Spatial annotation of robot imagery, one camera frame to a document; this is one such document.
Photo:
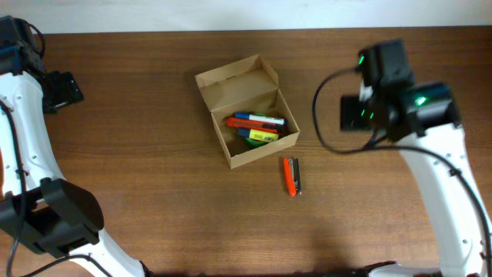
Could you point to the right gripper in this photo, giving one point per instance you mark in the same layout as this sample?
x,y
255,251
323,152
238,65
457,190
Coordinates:
x,y
348,115

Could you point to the blue white marker pen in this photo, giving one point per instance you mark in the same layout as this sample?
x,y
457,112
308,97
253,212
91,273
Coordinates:
x,y
260,118

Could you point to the orange stapler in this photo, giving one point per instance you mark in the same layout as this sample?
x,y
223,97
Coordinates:
x,y
292,176

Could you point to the brown cardboard box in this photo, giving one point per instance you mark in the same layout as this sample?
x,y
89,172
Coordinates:
x,y
248,85

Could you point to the yellow highlighter marker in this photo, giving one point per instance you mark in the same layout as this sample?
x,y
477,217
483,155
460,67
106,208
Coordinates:
x,y
258,135

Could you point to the orange utility knife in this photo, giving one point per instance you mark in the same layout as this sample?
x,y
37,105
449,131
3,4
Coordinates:
x,y
256,125

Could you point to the green tape roll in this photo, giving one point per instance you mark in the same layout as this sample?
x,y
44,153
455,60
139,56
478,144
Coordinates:
x,y
254,144

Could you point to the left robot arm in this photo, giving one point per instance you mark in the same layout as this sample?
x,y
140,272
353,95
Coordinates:
x,y
40,208

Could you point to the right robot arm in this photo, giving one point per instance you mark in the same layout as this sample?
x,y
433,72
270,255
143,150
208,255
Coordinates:
x,y
423,123

